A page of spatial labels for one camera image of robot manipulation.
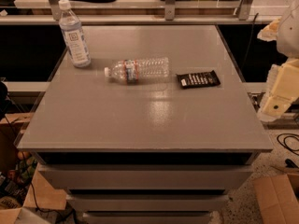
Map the tall labelled water bottle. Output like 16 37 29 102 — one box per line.
59 0 91 68

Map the cardboard box left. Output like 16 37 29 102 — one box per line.
0 112 68 224

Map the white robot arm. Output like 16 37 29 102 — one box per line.
257 0 299 122

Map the cardboard box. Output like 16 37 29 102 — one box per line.
253 172 299 224
0 112 68 224

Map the grey drawer cabinet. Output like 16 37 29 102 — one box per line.
19 25 272 224

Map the clear crinkled water bottle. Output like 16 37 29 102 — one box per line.
104 57 170 84

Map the cardboard box right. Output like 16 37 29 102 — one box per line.
253 172 299 224

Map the metal rail frame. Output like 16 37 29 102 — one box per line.
1 0 284 23

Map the black snack bar packet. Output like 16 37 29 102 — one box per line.
177 70 221 89

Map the black cable on floor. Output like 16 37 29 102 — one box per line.
276 133 299 156

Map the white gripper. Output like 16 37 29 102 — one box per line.
257 58 299 122

